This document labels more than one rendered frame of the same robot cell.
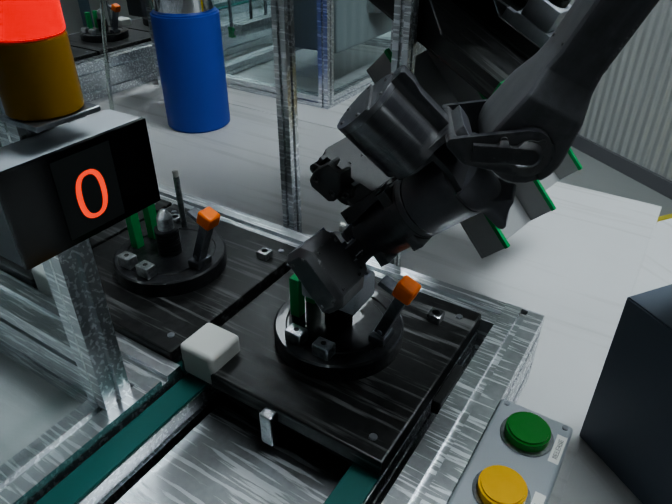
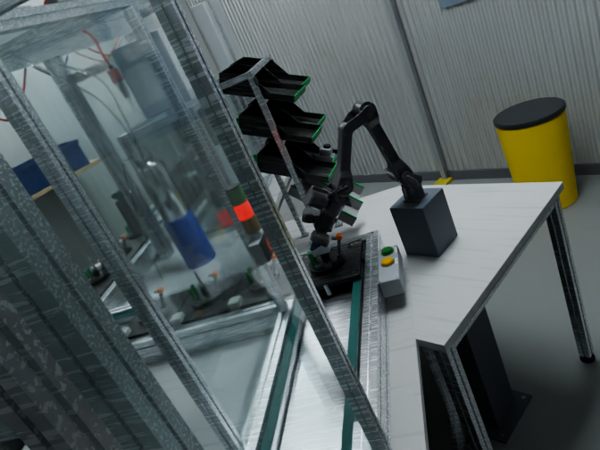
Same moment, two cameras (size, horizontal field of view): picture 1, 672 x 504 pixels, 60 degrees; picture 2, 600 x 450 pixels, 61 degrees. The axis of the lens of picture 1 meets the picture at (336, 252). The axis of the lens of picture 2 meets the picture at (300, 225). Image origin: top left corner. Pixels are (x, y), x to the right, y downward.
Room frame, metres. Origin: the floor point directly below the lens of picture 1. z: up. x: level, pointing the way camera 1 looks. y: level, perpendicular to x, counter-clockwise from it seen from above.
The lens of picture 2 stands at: (-1.08, 0.42, 1.82)
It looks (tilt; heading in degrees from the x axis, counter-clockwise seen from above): 23 degrees down; 346
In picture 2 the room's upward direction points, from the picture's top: 25 degrees counter-clockwise
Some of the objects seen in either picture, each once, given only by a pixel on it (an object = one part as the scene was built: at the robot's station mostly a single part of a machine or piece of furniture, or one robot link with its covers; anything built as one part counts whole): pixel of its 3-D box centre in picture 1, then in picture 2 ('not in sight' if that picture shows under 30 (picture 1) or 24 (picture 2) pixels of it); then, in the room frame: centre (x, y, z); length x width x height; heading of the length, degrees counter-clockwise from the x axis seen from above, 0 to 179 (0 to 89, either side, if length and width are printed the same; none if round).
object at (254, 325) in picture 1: (338, 341); (329, 266); (0.48, 0.00, 0.96); 0.24 x 0.24 x 0.02; 57
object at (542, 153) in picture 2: not in sight; (538, 157); (1.41, -1.83, 0.32); 0.42 x 0.41 x 0.65; 22
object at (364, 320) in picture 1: (338, 327); (327, 262); (0.48, 0.00, 0.98); 0.14 x 0.14 x 0.02
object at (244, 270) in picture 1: (167, 236); not in sight; (0.62, 0.21, 1.01); 0.24 x 0.24 x 0.13; 57
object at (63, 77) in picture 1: (35, 72); not in sight; (0.38, 0.20, 1.28); 0.05 x 0.05 x 0.05
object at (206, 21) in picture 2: not in sight; (244, 89); (2.24, -0.45, 1.42); 0.30 x 0.09 x 1.13; 147
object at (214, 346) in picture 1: (211, 353); not in sight; (0.45, 0.13, 0.97); 0.05 x 0.05 x 0.04; 57
